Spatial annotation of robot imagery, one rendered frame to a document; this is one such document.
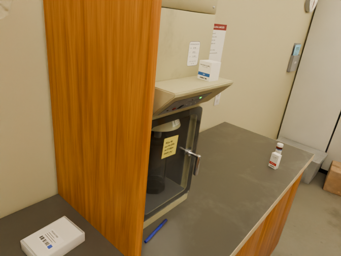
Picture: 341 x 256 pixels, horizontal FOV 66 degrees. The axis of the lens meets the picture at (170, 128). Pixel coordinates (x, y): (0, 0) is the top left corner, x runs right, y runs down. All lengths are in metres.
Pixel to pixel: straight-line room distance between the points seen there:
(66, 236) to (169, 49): 0.70
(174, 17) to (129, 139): 0.37
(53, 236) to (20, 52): 0.62
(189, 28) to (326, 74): 2.96
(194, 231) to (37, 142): 0.70
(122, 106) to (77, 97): 0.22
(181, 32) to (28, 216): 0.87
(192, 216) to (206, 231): 0.09
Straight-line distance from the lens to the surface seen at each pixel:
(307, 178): 3.61
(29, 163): 1.17
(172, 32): 0.81
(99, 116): 0.81
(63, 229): 1.04
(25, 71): 1.04
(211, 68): 0.86
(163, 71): 0.80
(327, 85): 3.71
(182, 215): 1.15
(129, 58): 0.66
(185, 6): 0.84
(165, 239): 1.04
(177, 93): 0.69
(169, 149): 0.93
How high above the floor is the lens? 1.69
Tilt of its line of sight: 23 degrees down
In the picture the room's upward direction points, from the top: 6 degrees clockwise
